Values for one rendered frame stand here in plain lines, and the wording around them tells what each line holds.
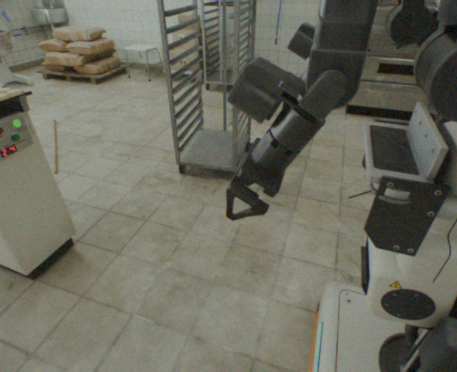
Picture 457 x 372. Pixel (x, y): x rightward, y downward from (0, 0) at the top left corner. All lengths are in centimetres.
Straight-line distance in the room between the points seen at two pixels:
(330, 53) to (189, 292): 141
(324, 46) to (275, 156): 15
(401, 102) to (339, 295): 283
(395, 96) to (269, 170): 341
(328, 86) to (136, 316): 141
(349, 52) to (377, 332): 108
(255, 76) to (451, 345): 61
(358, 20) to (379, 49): 330
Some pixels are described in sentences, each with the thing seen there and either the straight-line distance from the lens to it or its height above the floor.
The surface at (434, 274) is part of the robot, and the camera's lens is 73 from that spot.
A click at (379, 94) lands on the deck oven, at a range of 377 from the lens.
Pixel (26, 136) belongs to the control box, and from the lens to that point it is 159.
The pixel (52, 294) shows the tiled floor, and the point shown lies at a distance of 183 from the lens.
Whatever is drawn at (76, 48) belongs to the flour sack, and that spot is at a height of 49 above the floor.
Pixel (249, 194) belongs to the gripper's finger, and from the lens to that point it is 43.
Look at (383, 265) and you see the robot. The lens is 75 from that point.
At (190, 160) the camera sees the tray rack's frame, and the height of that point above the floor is 15.
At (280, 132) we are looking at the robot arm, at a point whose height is 115.
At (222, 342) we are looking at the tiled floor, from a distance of 147.
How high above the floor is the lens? 131
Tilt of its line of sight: 35 degrees down
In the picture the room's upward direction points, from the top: straight up
